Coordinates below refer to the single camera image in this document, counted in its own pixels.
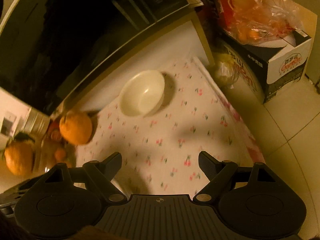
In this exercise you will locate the large orange citrus on table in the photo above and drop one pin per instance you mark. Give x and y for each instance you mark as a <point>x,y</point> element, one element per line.
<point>76,127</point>

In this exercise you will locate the cherry print tablecloth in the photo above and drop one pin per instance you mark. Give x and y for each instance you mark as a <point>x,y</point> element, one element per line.
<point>160,152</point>

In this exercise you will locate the plastic bag of fruit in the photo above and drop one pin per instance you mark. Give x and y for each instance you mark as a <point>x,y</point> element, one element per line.
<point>257,21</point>

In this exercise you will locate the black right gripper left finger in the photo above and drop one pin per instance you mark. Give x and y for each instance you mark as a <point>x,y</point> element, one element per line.
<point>99,177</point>

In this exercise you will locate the large white bowl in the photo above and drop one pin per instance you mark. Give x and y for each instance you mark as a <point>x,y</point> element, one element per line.
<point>117,187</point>

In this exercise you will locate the glass jar with small oranges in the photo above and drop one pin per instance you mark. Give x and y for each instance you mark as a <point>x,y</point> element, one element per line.
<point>52,149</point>

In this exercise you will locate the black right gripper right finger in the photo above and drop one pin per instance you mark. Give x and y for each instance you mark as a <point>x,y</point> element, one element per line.
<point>219,174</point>

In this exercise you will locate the cream bowl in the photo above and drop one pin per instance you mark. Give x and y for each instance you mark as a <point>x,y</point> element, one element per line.
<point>143,94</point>

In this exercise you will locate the large orange citrus on jar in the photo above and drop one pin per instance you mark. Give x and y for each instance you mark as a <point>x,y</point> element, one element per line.
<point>19,154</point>

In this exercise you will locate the white water bottle carton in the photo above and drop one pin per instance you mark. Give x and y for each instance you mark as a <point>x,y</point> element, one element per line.
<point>270,66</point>

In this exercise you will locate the black microwave oven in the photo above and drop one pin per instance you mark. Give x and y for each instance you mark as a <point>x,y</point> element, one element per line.
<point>52,49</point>

